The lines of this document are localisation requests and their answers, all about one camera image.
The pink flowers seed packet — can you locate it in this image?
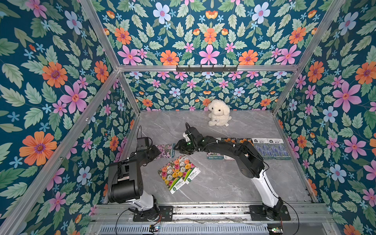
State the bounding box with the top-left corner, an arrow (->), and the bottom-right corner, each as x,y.
156,144 -> 175,159

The pink cosmos seed packet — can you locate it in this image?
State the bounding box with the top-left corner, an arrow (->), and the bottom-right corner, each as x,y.
207,152 -> 224,160

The lavender seed packet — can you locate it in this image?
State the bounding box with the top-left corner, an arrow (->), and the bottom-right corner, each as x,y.
252,138 -> 274,159
267,139 -> 291,160

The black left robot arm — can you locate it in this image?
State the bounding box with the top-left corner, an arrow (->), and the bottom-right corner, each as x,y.
107,137 -> 161,221

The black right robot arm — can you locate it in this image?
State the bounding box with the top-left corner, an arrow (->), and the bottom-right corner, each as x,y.
174,123 -> 284,220

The white plush dog toy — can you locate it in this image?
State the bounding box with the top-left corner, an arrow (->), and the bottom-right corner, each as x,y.
208,99 -> 232,126

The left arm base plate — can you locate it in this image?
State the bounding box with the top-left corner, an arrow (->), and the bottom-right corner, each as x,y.
133,206 -> 174,223

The black hook rail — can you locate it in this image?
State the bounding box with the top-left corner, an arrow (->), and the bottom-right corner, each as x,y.
175,65 -> 238,73

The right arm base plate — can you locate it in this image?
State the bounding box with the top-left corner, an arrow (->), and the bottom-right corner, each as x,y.
249,205 -> 291,221

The aluminium front rail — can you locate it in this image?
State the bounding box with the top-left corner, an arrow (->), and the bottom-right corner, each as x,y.
90,202 -> 333,224

